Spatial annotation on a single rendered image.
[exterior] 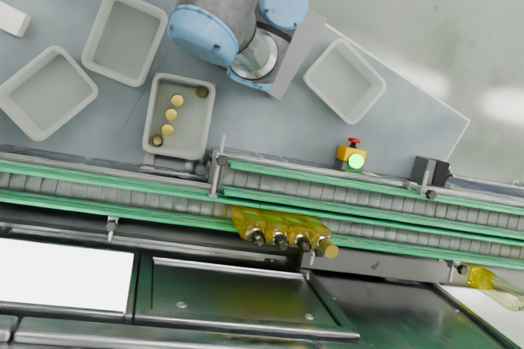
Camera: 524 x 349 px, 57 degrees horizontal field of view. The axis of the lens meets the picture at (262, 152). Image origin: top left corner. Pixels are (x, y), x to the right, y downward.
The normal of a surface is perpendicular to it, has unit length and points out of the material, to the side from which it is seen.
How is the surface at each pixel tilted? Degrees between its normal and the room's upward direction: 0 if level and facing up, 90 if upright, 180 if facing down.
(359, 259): 0
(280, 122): 0
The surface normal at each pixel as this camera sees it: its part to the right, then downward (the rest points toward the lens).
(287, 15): 0.25, 0.04
